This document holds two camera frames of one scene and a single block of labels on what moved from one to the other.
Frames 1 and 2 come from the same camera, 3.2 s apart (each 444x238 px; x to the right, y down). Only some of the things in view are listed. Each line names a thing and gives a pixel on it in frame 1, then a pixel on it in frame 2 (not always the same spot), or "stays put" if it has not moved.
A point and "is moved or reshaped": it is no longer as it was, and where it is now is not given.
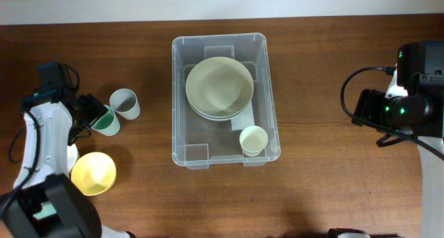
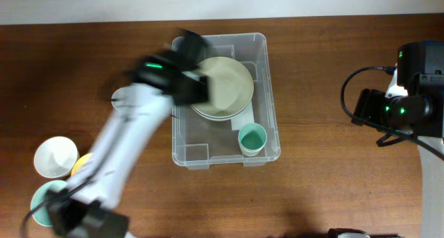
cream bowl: x=218 y=88 stays put
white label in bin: x=244 y=119 stays put
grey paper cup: x=124 y=102 stays put
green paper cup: x=108 y=125 is moved or reshaped
